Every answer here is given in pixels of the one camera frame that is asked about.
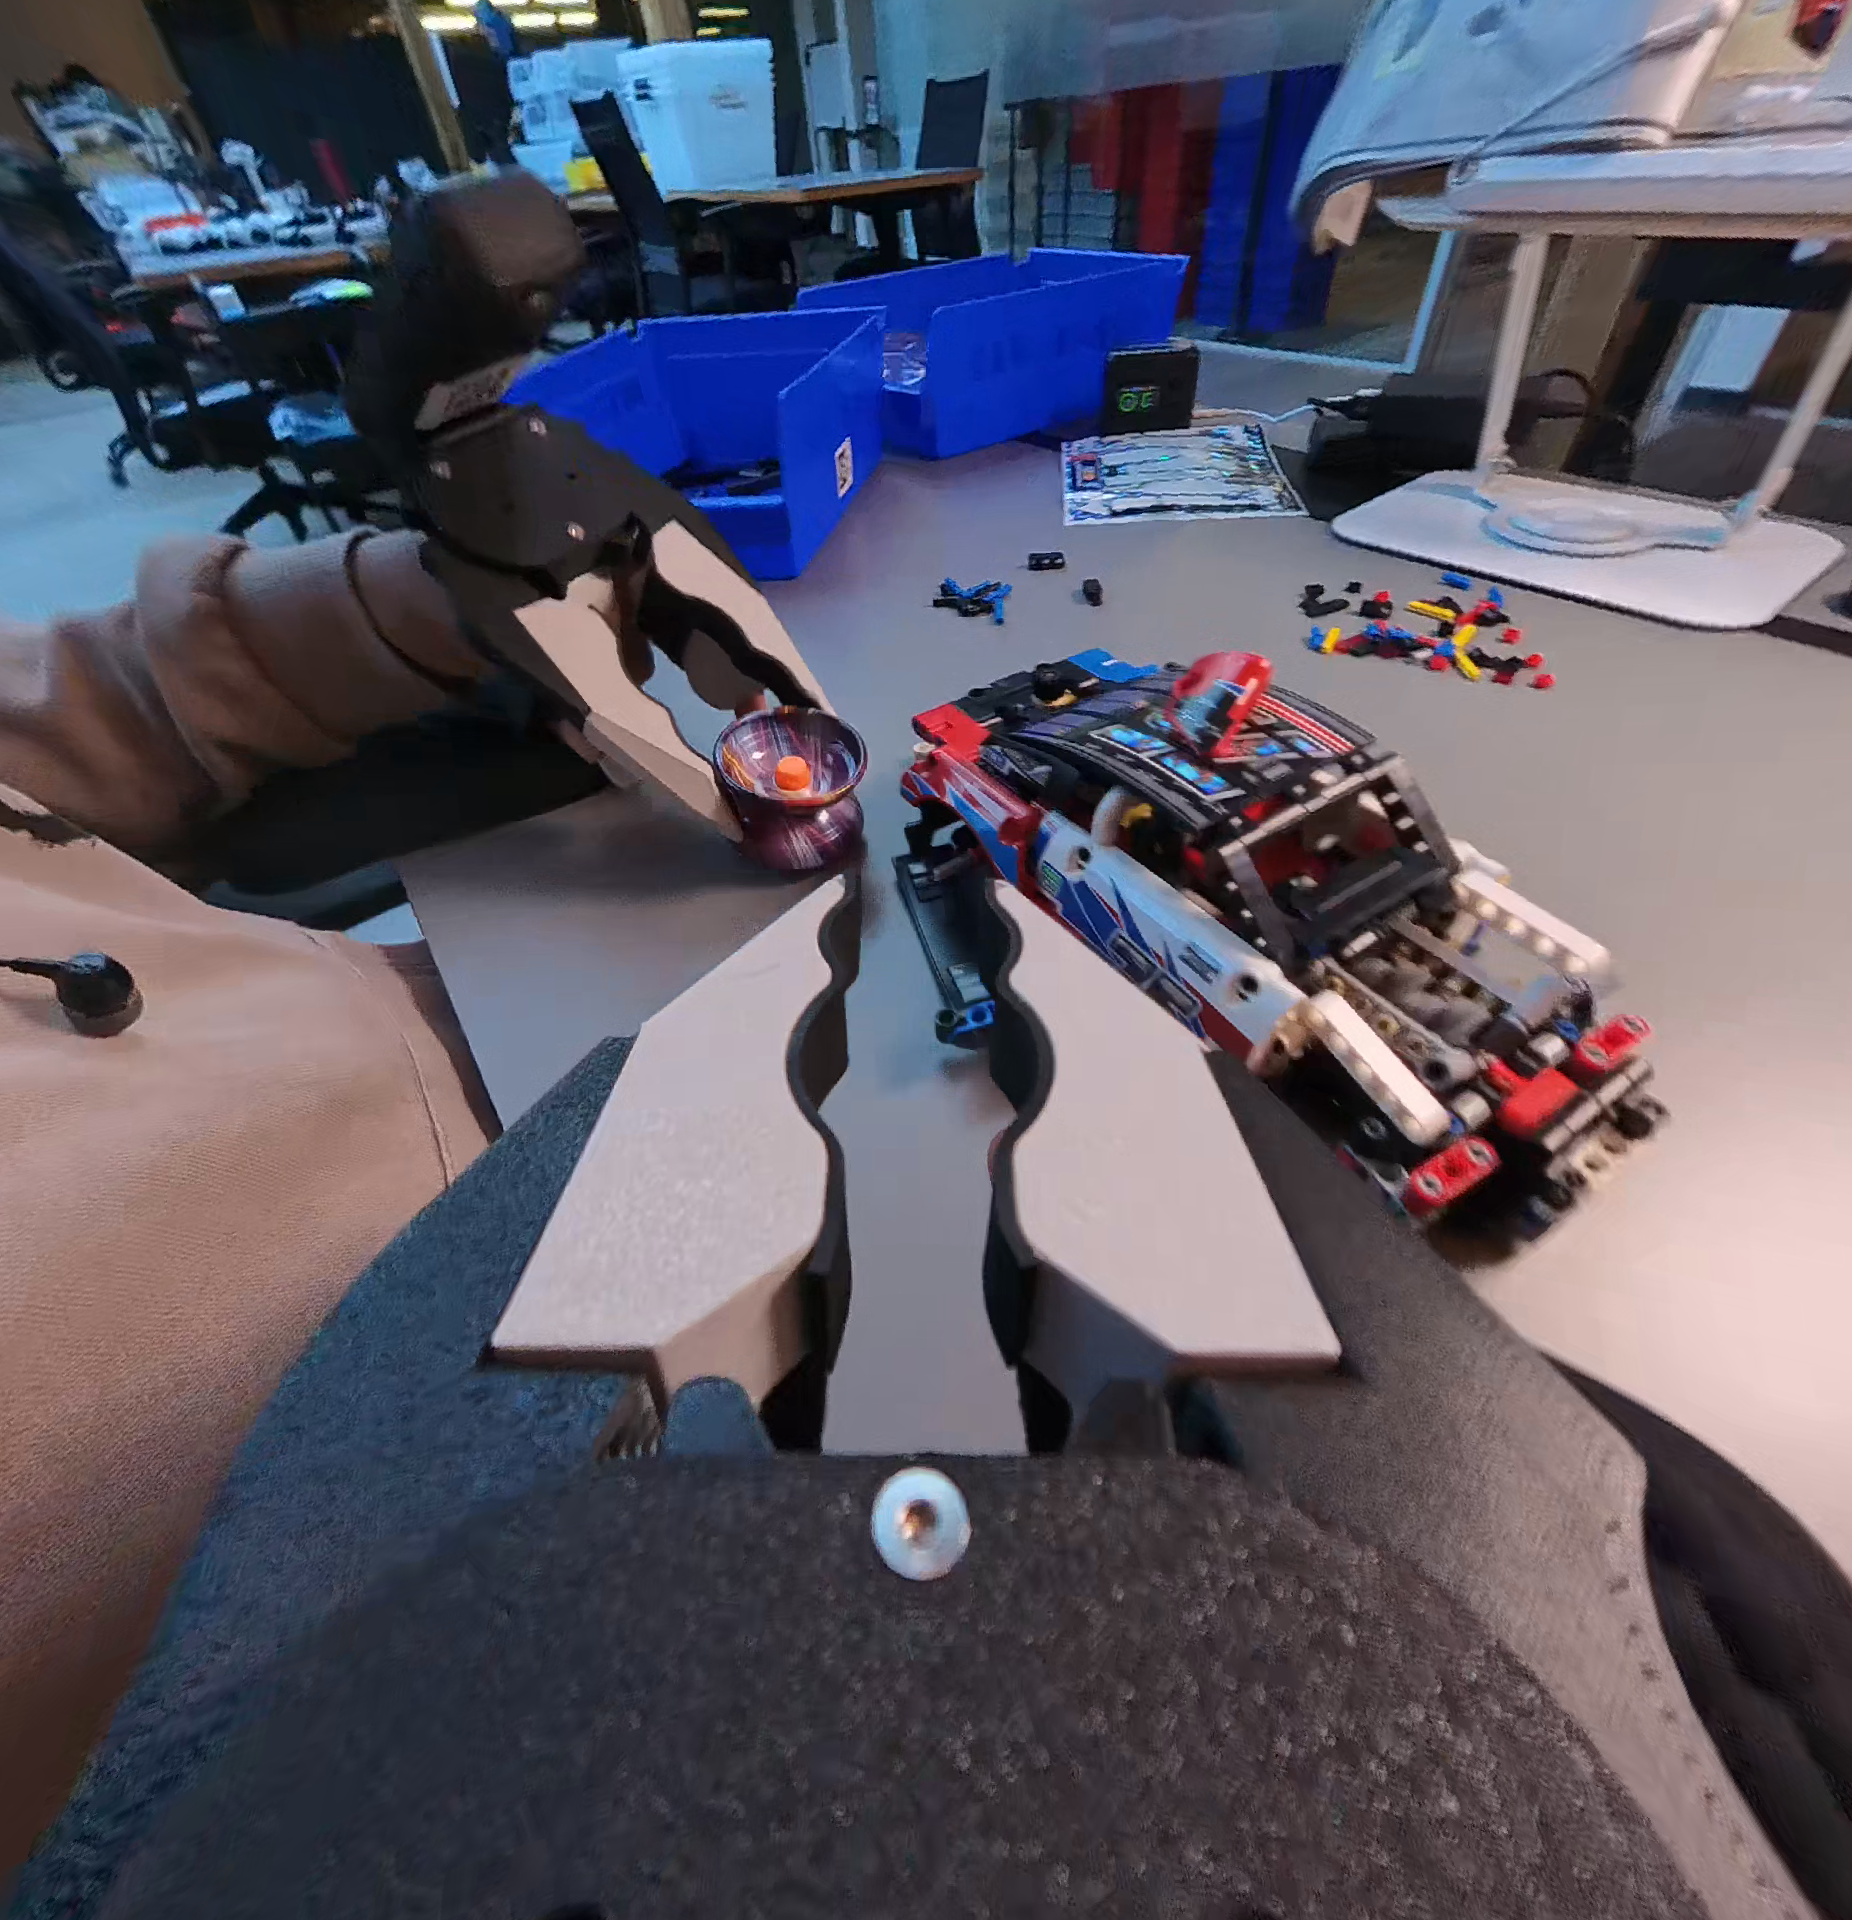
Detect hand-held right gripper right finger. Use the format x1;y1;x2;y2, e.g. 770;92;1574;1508
982;870;1347;1447

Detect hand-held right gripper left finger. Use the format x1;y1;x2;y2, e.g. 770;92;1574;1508
489;865;869;1415

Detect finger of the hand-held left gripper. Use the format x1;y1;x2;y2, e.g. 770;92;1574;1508
511;575;753;842
633;510;842;716

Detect purple swirl yo-yo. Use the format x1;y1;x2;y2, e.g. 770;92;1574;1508
712;708;873;876

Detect lego race car model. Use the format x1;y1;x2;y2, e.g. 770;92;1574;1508
899;647;1670;1224

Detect person's left forearm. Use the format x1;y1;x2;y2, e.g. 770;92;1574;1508
0;528;569;880

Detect pile of small lego pieces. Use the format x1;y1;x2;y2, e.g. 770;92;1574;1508
1301;569;1558;691

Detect blue storage bin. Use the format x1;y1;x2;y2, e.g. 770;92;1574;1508
503;305;888;582
794;246;1190;462

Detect black chair armrest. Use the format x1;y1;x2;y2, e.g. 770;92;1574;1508
160;720;607;932

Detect black office chair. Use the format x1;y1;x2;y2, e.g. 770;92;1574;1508
0;201;321;541
571;89;808;319
909;72;992;264

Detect cluttered work table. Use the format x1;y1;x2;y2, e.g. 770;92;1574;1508
11;65;404;294

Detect white storage boxes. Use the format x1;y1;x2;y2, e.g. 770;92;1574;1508
506;35;778;194

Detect wooden work table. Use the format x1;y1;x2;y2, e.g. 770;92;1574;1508
648;163;988;279

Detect holographic sticker sheet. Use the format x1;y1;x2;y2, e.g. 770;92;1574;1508
1061;423;1308;528

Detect black device green display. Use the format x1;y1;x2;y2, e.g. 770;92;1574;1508
1103;341;1202;437

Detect red blue shelf bins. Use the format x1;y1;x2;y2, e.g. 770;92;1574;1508
1046;65;1349;340

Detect black power adapter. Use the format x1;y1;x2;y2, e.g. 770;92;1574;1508
1304;371;1596;482

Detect instruction booklet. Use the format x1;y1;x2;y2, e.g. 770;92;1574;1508
1292;0;1852;258

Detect black microphone cable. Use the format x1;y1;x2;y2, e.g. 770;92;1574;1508
0;947;147;1037

